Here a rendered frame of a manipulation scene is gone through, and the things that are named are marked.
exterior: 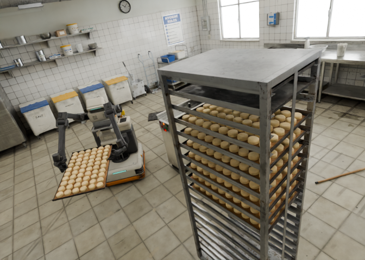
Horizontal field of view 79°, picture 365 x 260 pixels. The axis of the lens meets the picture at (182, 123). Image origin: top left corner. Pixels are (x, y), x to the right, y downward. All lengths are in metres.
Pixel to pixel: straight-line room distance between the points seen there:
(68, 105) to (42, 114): 0.56
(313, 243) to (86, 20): 6.14
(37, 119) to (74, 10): 2.71
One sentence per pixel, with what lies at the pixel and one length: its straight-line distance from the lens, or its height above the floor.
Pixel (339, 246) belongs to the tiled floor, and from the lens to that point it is 2.65.
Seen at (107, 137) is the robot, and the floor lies 0.78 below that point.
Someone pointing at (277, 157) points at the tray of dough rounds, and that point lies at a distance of 1.14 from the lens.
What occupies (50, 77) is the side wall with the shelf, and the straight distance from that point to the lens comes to 6.34.
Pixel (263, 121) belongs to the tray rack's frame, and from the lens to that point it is 0.87.
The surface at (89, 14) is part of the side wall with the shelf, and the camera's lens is 6.49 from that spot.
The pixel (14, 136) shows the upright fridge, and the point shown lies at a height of 0.36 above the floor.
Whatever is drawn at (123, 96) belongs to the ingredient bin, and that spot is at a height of 0.28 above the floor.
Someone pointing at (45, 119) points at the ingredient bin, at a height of 0.40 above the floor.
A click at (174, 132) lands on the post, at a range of 1.36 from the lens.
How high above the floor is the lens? 2.08
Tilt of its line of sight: 27 degrees down
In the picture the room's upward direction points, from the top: 11 degrees counter-clockwise
